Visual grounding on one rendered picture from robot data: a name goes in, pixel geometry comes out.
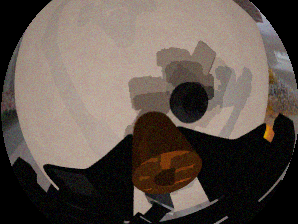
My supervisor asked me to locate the orange knob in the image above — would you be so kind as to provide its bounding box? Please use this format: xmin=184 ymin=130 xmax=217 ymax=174
xmin=132 ymin=112 xmax=202 ymax=194

